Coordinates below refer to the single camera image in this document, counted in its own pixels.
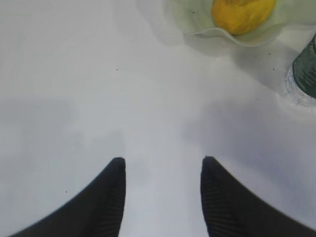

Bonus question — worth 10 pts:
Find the yellow pear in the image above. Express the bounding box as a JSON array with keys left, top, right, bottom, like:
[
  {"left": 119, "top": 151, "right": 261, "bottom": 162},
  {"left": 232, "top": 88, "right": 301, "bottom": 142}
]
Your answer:
[{"left": 211, "top": 0, "right": 276, "bottom": 35}]

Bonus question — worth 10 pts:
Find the clear plastic water bottle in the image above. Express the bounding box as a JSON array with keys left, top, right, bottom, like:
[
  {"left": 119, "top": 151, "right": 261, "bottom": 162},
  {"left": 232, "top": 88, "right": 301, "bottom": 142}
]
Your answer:
[{"left": 285, "top": 37, "right": 316, "bottom": 107}]

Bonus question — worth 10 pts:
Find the green ruffled glass plate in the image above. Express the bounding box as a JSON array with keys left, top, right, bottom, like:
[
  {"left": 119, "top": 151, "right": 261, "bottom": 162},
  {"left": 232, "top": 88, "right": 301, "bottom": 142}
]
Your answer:
[{"left": 166, "top": 0, "right": 316, "bottom": 47}]

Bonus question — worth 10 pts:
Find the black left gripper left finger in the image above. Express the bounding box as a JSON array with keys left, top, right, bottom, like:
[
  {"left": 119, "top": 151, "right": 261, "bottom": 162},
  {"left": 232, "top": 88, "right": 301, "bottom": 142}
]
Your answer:
[{"left": 14, "top": 158, "right": 126, "bottom": 237}]

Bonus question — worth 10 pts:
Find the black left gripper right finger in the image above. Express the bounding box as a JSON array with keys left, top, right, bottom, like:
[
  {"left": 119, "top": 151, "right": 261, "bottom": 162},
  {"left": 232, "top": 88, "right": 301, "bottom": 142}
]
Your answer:
[{"left": 200, "top": 157, "right": 316, "bottom": 237}]

